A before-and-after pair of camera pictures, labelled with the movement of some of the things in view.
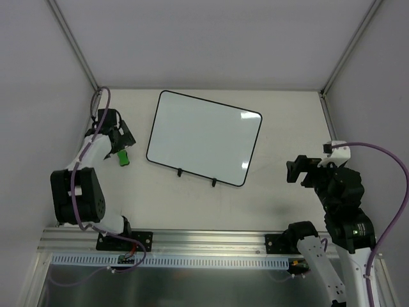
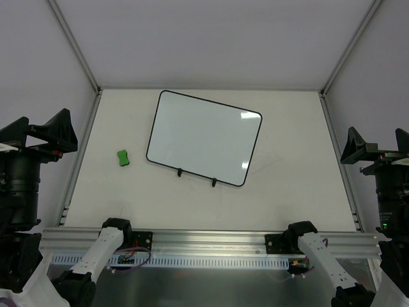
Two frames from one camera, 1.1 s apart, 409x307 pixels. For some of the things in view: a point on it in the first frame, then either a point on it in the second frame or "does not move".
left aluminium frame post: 73,45 does not move
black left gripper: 123,139 -> 36,148
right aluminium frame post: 368,15 does not move
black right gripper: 307,171 -> 384,155
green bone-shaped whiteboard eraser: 123,158 does not move
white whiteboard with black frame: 204,138 does not move
